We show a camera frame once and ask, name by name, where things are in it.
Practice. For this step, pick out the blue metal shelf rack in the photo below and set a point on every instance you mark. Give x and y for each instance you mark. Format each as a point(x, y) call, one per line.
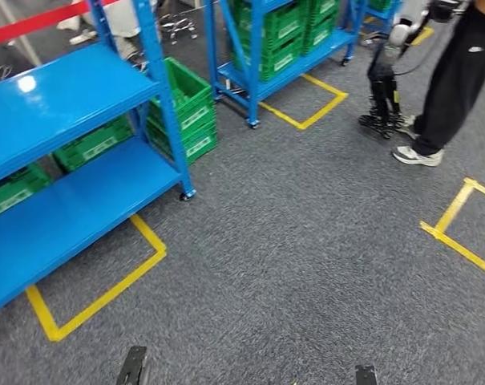
point(66, 212)

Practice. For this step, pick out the green plastic crate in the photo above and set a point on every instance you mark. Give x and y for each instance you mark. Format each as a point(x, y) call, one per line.
point(186, 87)
point(200, 146)
point(280, 61)
point(282, 24)
point(14, 194)
point(320, 36)
point(91, 146)
point(324, 8)

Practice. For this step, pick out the blue rack with crates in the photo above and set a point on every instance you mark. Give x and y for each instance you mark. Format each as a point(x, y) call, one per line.
point(266, 85)

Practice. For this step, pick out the chrome stool base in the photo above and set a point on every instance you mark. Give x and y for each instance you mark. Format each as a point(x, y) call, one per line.
point(176, 24)

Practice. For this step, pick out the black white humanoid robot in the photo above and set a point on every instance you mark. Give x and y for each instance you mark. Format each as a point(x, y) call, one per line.
point(382, 85)

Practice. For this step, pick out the seated person by rack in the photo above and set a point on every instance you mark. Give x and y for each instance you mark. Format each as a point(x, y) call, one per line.
point(118, 16)

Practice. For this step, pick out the person tending humanoid robot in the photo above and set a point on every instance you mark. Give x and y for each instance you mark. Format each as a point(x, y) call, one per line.
point(454, 79)

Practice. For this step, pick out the long red barrier belt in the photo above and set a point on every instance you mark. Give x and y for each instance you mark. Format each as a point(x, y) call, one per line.
point(33, 22)

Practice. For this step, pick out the yellow floor tape frame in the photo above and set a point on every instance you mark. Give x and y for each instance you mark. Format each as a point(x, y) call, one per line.
point(326, 106)
point(458, 248)

